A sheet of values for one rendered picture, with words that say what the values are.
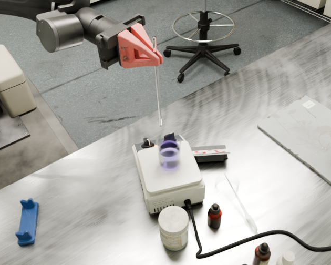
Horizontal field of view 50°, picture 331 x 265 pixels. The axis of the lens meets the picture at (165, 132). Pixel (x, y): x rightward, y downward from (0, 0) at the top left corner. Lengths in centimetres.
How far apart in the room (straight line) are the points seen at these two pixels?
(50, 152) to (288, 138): 96
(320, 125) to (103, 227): 61
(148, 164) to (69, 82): 176
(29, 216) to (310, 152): 68
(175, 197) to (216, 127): 29
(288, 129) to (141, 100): 138
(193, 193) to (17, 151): 98
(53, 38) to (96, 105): 162
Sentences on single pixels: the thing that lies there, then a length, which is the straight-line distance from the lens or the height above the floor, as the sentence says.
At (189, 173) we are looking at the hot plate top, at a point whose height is 84.
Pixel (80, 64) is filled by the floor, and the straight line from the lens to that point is 263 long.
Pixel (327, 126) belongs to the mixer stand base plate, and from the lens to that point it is 102.
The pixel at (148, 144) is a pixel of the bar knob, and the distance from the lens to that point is 84.
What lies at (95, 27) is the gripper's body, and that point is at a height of 112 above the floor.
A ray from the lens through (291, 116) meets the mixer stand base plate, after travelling 102.
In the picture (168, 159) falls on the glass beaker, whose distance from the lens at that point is 73.
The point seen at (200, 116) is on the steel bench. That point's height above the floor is 75.
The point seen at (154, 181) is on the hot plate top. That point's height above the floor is 84.
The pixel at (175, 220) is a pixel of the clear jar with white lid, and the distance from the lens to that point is 70.
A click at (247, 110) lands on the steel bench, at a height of 75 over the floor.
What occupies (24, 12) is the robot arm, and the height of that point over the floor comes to 113.
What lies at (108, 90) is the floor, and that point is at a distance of 234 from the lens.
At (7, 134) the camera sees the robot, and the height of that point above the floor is 38.
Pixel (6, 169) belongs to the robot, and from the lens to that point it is 154.
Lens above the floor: 143
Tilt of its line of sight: 46 degrees down
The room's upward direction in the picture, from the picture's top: 4 degrees counter-clockwise
